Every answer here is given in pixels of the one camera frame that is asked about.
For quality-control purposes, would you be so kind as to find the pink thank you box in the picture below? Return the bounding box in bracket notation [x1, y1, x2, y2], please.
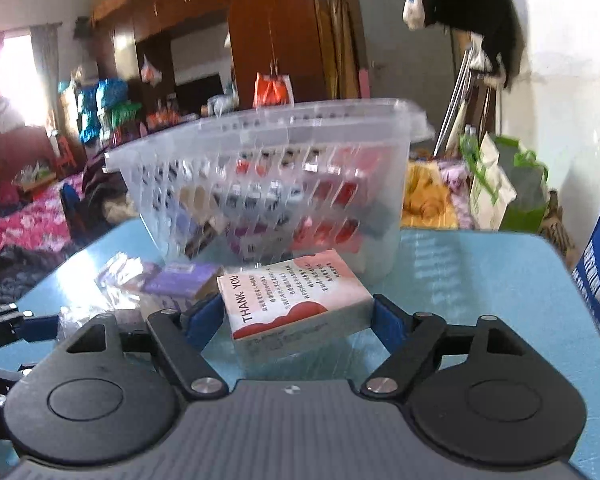
[218, 249, 374, 366]

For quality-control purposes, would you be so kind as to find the clear plastic perforated basket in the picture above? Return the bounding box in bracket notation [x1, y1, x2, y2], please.
[106, 99, 434, 283]

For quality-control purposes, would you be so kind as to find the purple small box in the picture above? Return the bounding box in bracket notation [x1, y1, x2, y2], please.
[142, 263, 223, 312]

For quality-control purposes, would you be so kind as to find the crumpled clear plastic bag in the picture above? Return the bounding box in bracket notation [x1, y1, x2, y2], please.
[56, 252, 161, 344]

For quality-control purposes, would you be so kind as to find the pink floral bedspread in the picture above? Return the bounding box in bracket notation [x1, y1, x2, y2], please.
[0, 172, 83, 252]

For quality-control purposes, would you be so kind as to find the dark clothes pile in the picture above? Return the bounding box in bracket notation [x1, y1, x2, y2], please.
[59, 129, 140, 246]

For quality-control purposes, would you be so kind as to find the green white shopping bag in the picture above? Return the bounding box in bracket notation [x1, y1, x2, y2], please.
[460, 131, 548, 234]

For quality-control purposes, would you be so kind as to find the red white plastic bag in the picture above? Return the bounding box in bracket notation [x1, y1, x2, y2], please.
[252, 73, 294, 108]

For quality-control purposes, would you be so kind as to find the grey metal door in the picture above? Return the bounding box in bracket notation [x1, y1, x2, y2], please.
[355, 0, 456, 129]

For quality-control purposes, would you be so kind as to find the dark red wooden wardrobe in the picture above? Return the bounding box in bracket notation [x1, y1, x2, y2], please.
[92, 0, 327, 115]

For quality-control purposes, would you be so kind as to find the white black hanging garment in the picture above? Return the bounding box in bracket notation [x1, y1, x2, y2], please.
[402, 0, 517, 87]

